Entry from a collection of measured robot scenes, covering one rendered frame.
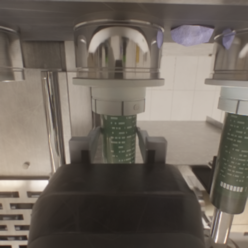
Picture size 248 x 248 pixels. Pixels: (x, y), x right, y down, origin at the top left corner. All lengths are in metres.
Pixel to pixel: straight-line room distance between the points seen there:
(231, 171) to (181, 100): 1.58
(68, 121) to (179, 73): 1.56
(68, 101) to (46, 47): 0.07
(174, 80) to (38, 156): 1.55
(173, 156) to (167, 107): 1.42
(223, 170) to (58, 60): 0.21
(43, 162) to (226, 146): 0.21
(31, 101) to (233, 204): 0.23
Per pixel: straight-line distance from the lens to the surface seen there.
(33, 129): 0.23
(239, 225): 0.40
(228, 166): 0.18
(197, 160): 0.31
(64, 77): 0.19
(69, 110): 0.20
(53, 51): 0.23
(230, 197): 0.20
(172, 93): 1.71
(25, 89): 0.23
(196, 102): 1.80
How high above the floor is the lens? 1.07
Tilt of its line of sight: 16 degrees up
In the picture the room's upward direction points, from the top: 179 degrees counter-clockwise
